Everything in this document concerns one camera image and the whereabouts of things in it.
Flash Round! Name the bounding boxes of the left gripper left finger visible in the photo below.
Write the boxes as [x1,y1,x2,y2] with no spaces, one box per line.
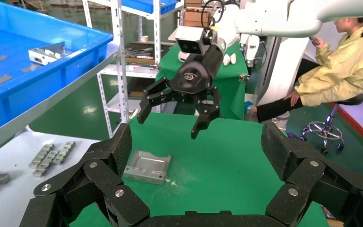
[18,123,151,227]

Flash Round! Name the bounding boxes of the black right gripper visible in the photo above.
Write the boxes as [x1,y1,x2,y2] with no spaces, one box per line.
[137,45,225,140]

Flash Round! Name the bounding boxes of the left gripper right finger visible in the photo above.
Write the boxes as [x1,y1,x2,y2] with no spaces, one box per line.
[260,122,363,227]

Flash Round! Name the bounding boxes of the sheet metal bracket part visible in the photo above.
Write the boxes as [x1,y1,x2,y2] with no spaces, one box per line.
[28,41,67,66]
[122,149,173,185]

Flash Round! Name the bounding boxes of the dark floor power adapter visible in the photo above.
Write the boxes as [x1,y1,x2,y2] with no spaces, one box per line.
[287,131,304,147]

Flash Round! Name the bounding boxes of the dark brown box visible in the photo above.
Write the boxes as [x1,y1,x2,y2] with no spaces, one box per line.
[128,78,156,98]

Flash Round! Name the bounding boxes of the green covered side table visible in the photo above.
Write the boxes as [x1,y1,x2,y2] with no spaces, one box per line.
[155,41,249,120]

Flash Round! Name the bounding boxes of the wooden desk top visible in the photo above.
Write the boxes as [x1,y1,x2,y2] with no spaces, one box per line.
[324,203,346,227]

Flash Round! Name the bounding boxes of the white rack shelf board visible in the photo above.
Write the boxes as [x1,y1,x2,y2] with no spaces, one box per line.
[98,64,160,79]
[106,94,159,115]

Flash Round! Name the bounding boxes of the white perforated rack upright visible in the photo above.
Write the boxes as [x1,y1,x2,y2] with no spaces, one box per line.
[97,73,114,140]
[152,0,162,114]
[81,0,92,29]
[110,0,130,126]

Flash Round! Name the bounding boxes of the black tools pile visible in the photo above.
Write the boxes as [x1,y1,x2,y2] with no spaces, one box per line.
[124,44,156,59]

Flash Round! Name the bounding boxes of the green table cloth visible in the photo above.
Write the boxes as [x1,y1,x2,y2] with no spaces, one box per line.
[70,112,329,227]

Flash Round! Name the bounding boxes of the stacked cardboard boxes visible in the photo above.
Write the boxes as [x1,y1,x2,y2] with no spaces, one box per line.
[184,0,212,28]

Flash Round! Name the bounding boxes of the black stool chrome base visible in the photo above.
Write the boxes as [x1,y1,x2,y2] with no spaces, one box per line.
[300,93,363,155]

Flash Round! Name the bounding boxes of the white parked robot body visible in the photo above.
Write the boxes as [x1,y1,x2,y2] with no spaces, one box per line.
[239,33,314,107]

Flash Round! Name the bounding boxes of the blue storage bin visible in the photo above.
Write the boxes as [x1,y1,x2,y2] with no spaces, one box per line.
[122,0,180,15]

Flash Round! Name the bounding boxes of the person in yellow coat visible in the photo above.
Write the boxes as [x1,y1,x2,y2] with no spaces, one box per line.
[247,16,363,123]

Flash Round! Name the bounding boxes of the blue plastic tray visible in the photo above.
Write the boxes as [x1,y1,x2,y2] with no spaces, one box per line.
[0,0,114,140]

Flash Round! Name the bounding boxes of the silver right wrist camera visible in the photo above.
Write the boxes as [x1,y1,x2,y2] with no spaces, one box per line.
[174,26,218,54]

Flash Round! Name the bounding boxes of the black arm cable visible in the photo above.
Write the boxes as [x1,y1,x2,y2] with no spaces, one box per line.
[200,0,230,31]

